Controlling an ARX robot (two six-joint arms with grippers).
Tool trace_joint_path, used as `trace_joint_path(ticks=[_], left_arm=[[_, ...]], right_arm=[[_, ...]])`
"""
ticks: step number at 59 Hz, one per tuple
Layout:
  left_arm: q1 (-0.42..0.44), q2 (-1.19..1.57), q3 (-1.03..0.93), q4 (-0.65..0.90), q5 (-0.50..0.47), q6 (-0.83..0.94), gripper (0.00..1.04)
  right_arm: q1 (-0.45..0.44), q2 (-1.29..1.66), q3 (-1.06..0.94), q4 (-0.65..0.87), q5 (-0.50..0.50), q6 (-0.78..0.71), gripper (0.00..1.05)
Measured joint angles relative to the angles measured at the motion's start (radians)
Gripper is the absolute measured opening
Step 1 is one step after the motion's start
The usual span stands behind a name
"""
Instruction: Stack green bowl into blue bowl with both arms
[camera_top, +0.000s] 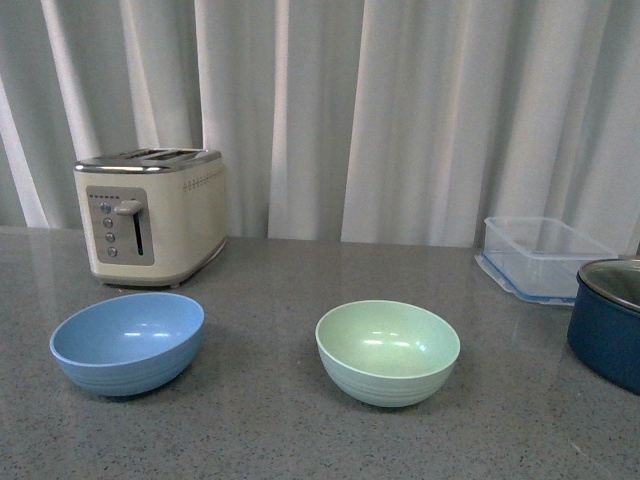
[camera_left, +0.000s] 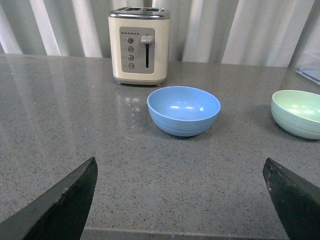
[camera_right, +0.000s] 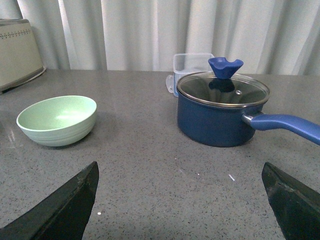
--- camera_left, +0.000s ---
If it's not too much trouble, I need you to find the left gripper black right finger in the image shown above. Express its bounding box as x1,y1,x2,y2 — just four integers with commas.
262,158,320,240

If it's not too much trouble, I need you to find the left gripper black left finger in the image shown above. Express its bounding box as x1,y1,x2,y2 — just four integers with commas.
0,157,98,240

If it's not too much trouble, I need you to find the green bowl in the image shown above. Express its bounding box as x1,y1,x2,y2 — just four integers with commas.
271,90,320,140

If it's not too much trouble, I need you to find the blue bowl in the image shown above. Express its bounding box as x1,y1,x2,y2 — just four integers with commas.
146,86,221,137

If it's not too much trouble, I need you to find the clear plastic food container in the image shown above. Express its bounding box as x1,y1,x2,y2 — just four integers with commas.
296,50,320,85

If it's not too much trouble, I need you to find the white pleated curtain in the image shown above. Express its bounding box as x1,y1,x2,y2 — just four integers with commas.
0,0,320,67

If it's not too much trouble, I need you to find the cream two-slot toaster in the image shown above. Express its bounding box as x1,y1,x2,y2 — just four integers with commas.
108,6,171,86

